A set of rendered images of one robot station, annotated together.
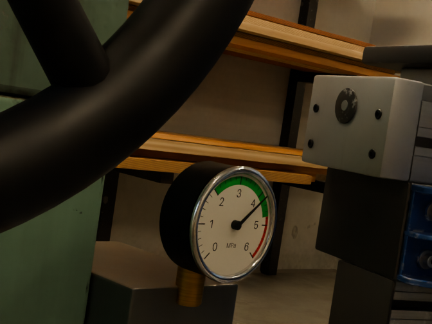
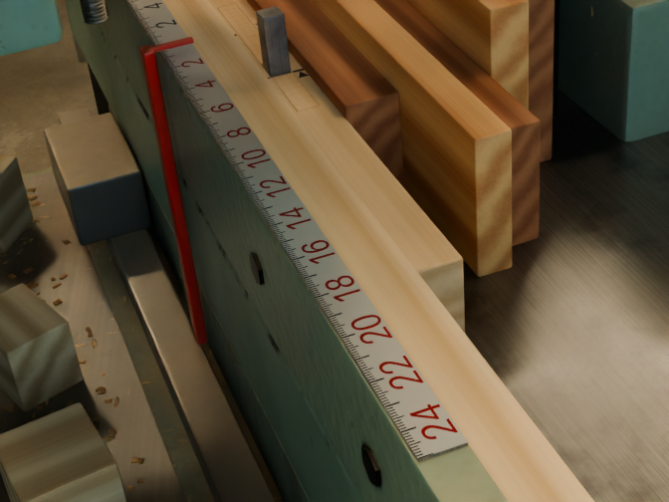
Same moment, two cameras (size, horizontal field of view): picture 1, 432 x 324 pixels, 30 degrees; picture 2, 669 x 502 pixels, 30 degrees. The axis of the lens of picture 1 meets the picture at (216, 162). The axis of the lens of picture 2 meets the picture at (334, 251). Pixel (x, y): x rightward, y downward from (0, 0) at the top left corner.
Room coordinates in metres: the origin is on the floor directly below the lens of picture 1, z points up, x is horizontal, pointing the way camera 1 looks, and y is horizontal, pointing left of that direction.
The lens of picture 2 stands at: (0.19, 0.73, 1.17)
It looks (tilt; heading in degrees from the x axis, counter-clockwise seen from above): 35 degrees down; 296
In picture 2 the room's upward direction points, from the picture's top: 6 degrees counter-clockwise
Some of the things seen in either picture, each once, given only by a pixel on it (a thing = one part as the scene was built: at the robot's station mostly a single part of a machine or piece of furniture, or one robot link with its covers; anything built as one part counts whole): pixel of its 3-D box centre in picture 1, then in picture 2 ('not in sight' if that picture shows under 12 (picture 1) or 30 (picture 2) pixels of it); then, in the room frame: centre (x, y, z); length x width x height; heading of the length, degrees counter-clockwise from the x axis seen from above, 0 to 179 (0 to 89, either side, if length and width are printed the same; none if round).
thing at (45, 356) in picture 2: not in sight; (23, 346); (0.52, 0.40, 0.82); 0.04 x 0.03 x 0.03; 154
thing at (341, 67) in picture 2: not in sight; (306, 67); (0.41, 0.30, 0.92); 0.16 x 0.02 x 0.04; 134
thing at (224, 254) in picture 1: (211, 235); not in sight; (0.44, 0.00, 0.65); 0.06 x 0.04 x 0.08; 134
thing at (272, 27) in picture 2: not in sight; (277, 70); (0.40, 0.33, 0.94); 0.01 x 0.01 x 0.05; 44
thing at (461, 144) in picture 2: not in sight; (372, 76); (0.37, 0.31, 0.93); 0.22 x 0.01 x 0.06; 134
